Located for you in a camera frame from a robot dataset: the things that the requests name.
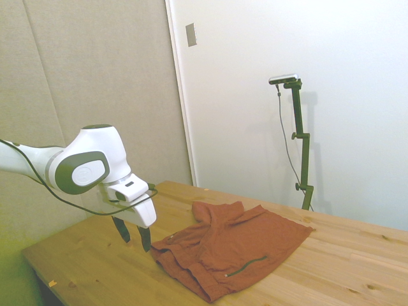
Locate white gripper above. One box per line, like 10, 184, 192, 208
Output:
97, 186, 158, 253

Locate rust orange shorts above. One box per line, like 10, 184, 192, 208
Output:
149, 200, 317, 304

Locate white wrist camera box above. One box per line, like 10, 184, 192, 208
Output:
106, 176, 151, 203

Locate white door frame trim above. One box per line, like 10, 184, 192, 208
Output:
164, 0, 199, 187

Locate dark green camera stand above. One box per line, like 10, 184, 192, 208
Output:
283, 79, 315, 212

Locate grey wall switch plate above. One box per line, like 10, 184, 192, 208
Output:
185, 22, 198, 48

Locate grey exterior camera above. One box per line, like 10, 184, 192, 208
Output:
268, 73, 301, 85

